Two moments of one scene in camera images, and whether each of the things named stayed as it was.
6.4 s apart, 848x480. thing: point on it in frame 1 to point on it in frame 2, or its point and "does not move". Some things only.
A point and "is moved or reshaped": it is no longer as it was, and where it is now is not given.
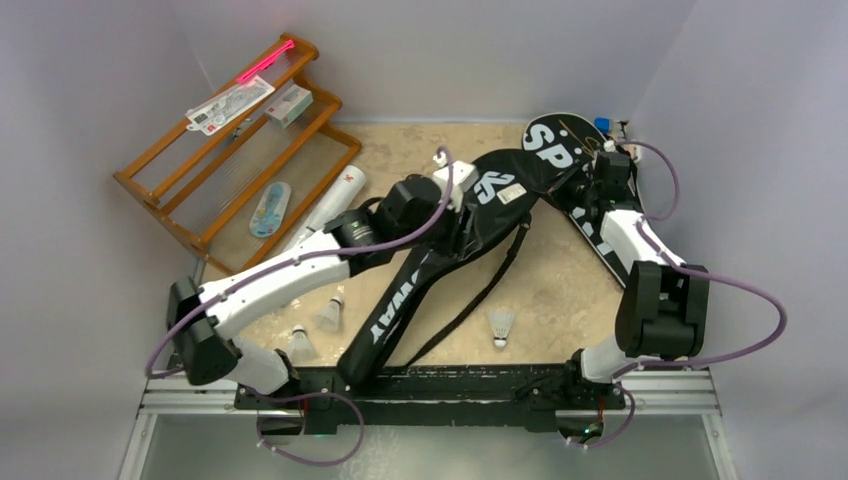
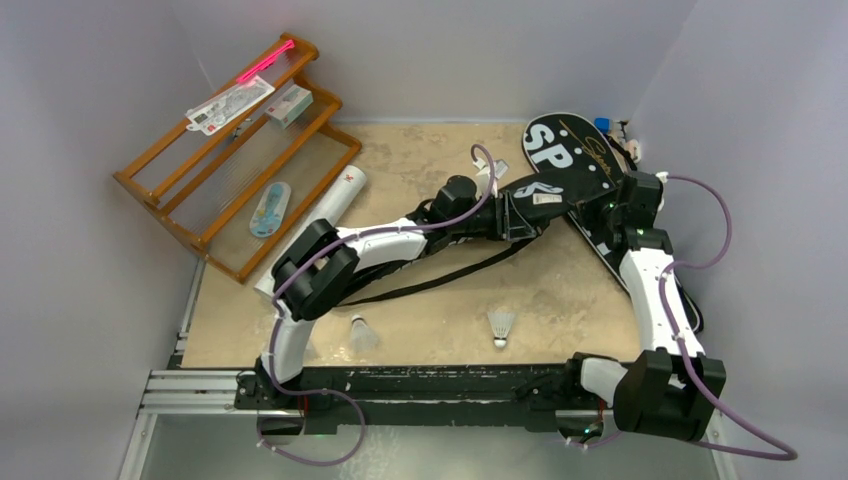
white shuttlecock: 329,319 to 364,339
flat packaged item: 210,116 does not move
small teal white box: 290,104 does not move
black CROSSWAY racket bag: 503,183 is moved or reshaped
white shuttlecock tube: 333,202 does not move
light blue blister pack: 270,210 does not move
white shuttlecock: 500,324 does not move
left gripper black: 440,206 to 505,222
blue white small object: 604,124 does not move
